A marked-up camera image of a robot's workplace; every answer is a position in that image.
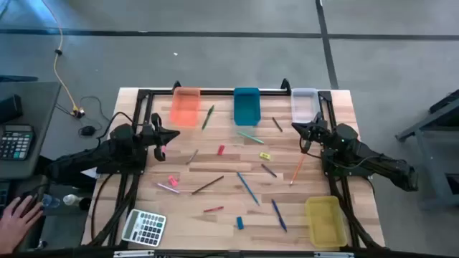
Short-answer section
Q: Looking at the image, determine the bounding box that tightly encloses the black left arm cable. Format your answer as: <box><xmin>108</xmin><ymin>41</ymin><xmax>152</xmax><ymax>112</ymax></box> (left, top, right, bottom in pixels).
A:
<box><xmin>95</xmin><ymin>111</ymin><xmax>136</xmax><ymax>140</ymax></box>

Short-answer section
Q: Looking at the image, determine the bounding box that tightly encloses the grey desk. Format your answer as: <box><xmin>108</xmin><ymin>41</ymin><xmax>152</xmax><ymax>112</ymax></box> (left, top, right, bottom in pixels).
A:
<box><xmin>0</xmin><ymin>81</ymin><xmax>62</xmax><ymax>180</ymax></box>

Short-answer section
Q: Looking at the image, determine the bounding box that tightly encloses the clear water bottle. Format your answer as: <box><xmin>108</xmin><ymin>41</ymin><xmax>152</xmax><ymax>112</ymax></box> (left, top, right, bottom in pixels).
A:
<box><xmin>41</xmin><ymin>193</ymin><xmax>61</xmax><ymax>209</ymax></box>

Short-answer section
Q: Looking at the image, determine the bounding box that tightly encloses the yellow cable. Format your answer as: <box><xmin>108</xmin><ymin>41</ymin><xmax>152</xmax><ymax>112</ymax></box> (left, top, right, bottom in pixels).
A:
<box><xmin>41</xmin><ymin>0</ymin><xmax>82</xmax><ymax>115</ymax></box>

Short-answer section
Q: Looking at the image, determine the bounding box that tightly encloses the light green pencil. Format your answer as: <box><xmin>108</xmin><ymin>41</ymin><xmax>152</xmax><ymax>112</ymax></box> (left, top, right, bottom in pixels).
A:
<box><xmin>236</xmin><ymin>130</ymin><xmax>265</xmax><ymax>145</ymax></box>

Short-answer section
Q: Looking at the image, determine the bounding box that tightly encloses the blue pencil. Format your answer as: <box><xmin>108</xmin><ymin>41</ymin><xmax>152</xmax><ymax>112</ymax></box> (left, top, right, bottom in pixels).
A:
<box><xmin>236</xmin><ymin>171</ymin><xmax>260</xmax><ymax>207</ymax></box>

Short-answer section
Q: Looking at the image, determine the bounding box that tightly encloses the thin black floor cable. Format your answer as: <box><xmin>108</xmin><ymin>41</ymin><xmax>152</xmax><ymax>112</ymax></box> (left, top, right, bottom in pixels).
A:
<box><xmin>55</xmin><ymin>95</ymin><xmax>110</xmax><ymax>125</ymax></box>

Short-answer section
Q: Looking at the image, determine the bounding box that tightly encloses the orange translucent plastic bin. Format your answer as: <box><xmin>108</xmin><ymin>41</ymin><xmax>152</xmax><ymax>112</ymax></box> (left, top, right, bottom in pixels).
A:
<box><xmin>169</xmin><ymin>86</ymin><xmax>201</xmax><ymax>128</ymax></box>

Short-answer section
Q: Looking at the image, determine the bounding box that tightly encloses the black computer mouse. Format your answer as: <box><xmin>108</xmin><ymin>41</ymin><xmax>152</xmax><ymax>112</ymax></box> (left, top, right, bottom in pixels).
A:
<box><xmin>19</xmin><ymin>191</ymin><xmax>41</xmax><ymax>216</ymax></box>

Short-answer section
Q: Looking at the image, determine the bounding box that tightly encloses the black calculator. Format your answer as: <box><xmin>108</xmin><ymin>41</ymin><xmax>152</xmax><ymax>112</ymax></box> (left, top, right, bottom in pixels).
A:
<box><xmin>0</xmin><ymin>124</ymin><xmax>36</xmax><ymax>161</ymax></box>

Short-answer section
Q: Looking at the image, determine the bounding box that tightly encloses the black cable bundle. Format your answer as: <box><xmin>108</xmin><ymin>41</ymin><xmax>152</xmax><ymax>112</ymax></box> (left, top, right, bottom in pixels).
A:
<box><xmin>87</xmin><ymin>173</ymin><xmax>141</xmax><ymax>248</ymax></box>

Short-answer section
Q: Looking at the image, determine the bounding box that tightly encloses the orange pencil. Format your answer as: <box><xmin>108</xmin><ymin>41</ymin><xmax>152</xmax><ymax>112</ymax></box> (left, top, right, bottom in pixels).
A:
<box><xmin>289</xmin><ymin>153</ymin><xmax>306</xmax><ymax>186</ymax></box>

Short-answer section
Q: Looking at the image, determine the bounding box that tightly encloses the black aluminium table frame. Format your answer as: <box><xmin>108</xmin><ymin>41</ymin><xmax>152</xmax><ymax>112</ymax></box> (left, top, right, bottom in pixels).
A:
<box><xmin>81</xmin><ymin>77</ymin><xmax>387</xmax><ymax>252</ymax></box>

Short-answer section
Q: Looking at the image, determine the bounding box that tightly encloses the dark brown pencil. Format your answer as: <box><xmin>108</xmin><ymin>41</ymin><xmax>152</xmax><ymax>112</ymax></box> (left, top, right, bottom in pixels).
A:
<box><xmin>191</xmin><ymin>175</ymin><xmax>225</xmax><ymax>196</ymax></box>

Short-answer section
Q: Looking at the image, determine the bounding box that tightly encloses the purple pen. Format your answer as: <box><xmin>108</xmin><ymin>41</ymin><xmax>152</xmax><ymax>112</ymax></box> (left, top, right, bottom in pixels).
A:
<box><xmin>154</xmin><ymin>182</ymin><xmax>181</xmax><ymax>195</ymax></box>

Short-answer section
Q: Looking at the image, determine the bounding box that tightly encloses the black speaker box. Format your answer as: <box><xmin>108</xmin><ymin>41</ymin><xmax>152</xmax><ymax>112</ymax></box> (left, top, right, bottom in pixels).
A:
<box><xmin>0</xmin><ymin>93</ymin><xmax>24</xmax><ymax>125</ymax></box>

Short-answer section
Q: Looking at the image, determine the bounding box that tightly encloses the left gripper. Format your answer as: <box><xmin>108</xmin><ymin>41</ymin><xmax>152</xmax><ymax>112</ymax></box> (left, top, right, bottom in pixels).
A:
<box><xmin>140</xmin><ymin>113</ymin><xmax>181</xmax><ymax>163</ymax></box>

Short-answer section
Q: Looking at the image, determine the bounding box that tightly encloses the white bottle with black cap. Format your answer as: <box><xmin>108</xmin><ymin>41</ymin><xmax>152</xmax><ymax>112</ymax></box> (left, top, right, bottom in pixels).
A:
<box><xmin>62</xmin><ymin>193</ymin><xmax>93</xmax><ymax>211</ymax></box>

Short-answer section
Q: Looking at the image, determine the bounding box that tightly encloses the short dark blue pen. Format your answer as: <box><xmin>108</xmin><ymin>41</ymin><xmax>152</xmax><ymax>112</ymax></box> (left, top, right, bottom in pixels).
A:
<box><xmin>260</xmin><ymin>163</ymin><xmax>278</xmax><ymax>178</ymax></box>

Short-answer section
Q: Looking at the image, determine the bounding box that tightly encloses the teal plastic bin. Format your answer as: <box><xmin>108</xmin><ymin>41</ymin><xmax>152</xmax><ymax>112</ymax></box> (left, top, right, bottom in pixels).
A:
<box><xmin>233</xmin><ymin>87</ymin><xmax>262</xmax><ymax>127</ymax></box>

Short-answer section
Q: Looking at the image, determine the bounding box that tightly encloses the long blue pen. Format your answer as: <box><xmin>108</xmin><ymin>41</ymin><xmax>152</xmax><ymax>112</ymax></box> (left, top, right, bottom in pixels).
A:
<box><xmin>270</xmin><ymin>199</ymin><xmax>288</xmax><ymax>233</ymax></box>

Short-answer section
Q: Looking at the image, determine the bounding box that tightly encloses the white power strip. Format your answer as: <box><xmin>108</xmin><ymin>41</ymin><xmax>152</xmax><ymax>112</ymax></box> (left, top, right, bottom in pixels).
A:
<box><xmin>80</xmin><ymin>166</ymin><xmax>100</xmax><ymax>179</ymax></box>

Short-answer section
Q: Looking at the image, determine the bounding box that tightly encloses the green pen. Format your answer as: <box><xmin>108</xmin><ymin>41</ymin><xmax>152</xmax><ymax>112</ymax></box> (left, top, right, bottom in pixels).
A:
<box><xmin>201</xmin><ymin>104</ymin><xmax>215</xmax><ymax>131</ymax></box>

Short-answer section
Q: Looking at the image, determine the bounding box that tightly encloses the person's hand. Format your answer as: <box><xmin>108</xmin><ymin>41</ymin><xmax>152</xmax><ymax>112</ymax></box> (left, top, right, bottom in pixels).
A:
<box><xmin>0</xmin><ymin>195</ymin><xmax>44</xmax><ymax>255</ymax></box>

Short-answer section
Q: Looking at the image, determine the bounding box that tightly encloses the clear plastic bin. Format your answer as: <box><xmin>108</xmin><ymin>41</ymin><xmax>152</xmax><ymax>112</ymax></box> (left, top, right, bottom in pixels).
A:
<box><xmin>290</xmin><ymin>87</ymin><xmax>321</xmax><ymax>125</ymax></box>

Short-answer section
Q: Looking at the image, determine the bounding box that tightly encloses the yellow translucent plastic bin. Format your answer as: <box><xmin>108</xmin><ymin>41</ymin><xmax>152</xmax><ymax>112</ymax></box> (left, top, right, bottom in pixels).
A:
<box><xmin>304</xmin><ymin>195</ymin><xmax>348</xmax><ymax>249</ymax></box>

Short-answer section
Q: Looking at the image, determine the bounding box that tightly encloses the white calculator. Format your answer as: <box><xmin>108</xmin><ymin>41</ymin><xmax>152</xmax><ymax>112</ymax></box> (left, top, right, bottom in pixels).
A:
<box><xmin>120</xmin><ymin>209</ymin><xmax>168</xmax><ymax>248</ymax></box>

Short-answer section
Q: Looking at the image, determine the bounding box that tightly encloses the grey metal cart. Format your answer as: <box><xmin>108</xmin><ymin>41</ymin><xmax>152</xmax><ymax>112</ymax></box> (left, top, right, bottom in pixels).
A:
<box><xmin>394</xmin><ymin>88</ymin><xmax>459</xmax><ymax>211</ymax></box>

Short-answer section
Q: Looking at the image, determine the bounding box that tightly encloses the grey pencil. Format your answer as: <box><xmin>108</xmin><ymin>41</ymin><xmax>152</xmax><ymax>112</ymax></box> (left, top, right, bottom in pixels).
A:
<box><xmin>185</xmin><ymin>148</ymin><xmax>199</xmax><ymax>166</ymax></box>

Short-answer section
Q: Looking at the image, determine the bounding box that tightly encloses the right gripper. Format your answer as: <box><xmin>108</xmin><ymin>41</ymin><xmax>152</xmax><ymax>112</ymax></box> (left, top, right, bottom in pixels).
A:
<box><xmin>292</xmin><ymin>113</ymin><xmax>338</xmax><ymax>152</ymax></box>

